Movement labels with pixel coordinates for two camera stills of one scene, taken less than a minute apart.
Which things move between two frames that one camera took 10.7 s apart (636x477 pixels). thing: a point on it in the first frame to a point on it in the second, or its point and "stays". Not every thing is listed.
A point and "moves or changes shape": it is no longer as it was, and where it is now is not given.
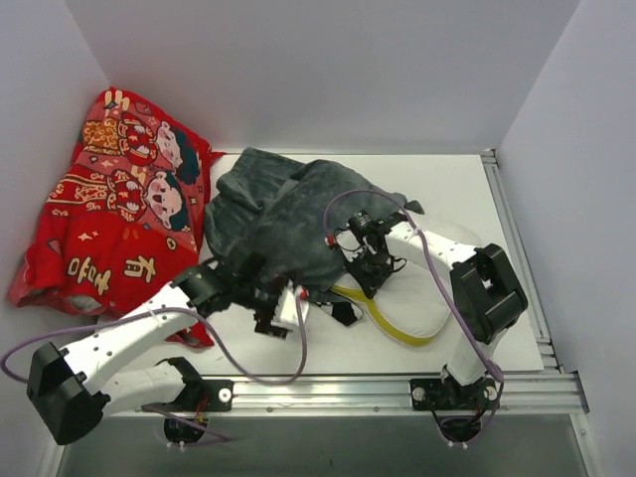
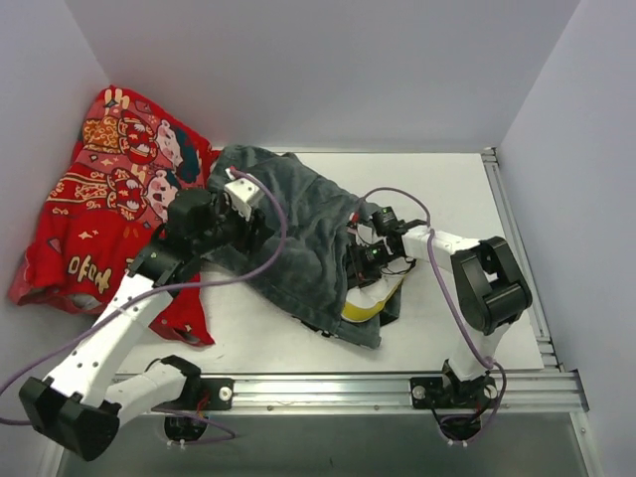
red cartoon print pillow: [124, 217] stays
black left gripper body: [268, 315] to [255, 227]
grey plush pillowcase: [291, 215] moves or changes shape
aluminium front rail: [378, 396] stays
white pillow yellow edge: [412, 304] moves or changes shape
